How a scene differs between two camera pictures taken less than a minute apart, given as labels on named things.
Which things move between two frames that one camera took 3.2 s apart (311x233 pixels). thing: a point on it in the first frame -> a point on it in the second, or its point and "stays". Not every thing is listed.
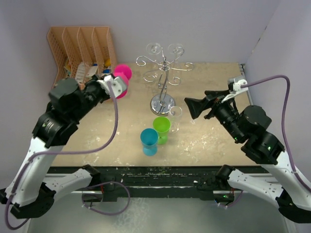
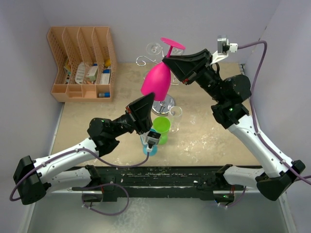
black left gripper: (95, 82) -> (139, 109)
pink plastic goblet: (124, 72) -> (158, 80)
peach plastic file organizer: (82, 53) stays
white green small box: (92, 70) stays
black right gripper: (196, 106) -> (185, 67)
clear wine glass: (176, 49) stays
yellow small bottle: (108, 62) stays
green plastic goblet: (162, 124) stays
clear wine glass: (153, 48) stays
